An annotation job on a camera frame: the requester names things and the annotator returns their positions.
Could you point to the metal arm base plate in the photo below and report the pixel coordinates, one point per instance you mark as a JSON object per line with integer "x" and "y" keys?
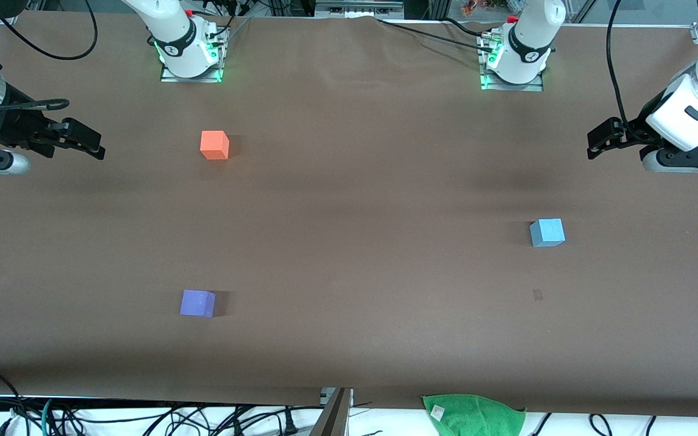
{"x": 170, "y": 77}
{"x": 534, "y": 87}

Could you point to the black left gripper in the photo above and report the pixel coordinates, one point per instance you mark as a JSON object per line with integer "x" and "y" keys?
{"x": 635, "y": 134}

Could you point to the light blue block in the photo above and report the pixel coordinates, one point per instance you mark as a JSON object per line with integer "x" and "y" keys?
{"x": 547, "y": 233}

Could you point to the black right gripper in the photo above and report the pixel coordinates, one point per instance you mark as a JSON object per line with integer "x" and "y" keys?
{"x": 14, "y": 124}

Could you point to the purple block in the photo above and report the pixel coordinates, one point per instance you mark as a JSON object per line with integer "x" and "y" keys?
{"x": 197, "y": 304}

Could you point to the green cloth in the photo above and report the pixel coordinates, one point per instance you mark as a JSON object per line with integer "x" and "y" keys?
{"x": 476, "y": 418}

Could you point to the brown table cover sheet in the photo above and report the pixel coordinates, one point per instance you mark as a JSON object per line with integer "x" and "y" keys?
{"x": 349, "y": 272}

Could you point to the white cloth tag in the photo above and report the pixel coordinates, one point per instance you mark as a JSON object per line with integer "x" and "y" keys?
{"x": 437, "y": 412}

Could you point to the orange block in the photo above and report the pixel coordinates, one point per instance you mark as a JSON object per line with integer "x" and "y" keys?
{"x": 214, "y": 145}

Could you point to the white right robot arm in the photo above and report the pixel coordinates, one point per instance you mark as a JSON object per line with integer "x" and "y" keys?
{"x": 173, "y": 27}

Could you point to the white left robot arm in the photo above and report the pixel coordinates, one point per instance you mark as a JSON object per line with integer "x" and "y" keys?
{"x": 531, "y": 36}

